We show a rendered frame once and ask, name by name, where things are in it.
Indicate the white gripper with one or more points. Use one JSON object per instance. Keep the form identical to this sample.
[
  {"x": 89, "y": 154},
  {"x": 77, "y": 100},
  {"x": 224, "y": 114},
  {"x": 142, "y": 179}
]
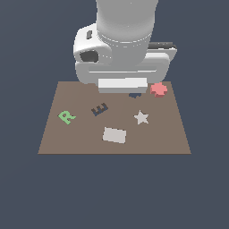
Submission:
[{"x": 125, "y": 67}]

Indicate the brown board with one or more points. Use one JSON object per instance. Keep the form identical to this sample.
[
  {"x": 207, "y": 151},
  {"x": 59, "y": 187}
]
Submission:
[{"x": 114, "y": 119}]

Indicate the dark blue block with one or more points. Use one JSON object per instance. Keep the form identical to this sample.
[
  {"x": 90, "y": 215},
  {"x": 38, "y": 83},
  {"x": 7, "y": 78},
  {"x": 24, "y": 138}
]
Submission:
[{"x": 135, "y": 95}]

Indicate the red cross block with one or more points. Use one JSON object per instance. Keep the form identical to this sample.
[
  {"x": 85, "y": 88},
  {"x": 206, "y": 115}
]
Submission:
[{"x": 158, "y": 89}]

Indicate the grey star block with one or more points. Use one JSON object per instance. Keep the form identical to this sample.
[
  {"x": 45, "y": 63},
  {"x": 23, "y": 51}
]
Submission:
[{"x": 141, "y": 117}]

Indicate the grey rectangular block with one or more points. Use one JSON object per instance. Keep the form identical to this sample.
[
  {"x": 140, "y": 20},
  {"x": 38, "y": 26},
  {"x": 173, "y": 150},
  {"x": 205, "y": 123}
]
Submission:
[{"x": 114, "y": 135}]

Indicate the green letter R block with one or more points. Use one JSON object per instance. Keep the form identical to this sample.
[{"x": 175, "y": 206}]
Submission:
[{"x": 66, "y": 117}]

